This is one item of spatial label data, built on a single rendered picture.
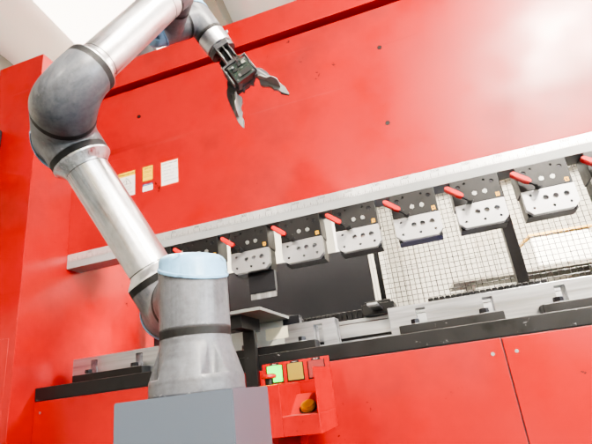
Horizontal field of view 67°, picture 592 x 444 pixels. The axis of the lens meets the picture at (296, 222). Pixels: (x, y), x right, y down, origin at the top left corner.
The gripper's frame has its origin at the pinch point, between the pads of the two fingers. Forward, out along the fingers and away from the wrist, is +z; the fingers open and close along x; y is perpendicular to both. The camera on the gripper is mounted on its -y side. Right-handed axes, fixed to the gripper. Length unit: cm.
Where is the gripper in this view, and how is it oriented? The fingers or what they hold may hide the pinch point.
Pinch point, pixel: (267, 112)
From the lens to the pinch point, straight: 122.5
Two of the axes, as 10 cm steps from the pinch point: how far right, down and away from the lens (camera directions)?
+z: 6.0, 8.0, -0.2
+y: 0.3, -0.5, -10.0
